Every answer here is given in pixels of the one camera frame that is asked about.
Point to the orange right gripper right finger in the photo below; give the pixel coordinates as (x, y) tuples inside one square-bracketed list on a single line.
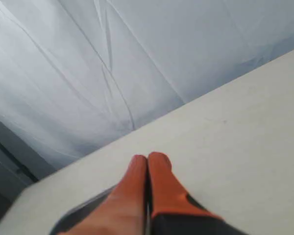
[(173, 210)]

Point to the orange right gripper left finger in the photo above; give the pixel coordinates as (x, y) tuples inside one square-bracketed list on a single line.
[(123, 212)]

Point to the white backdrop cloth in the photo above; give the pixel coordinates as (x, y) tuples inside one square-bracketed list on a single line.
[(76, 75)]

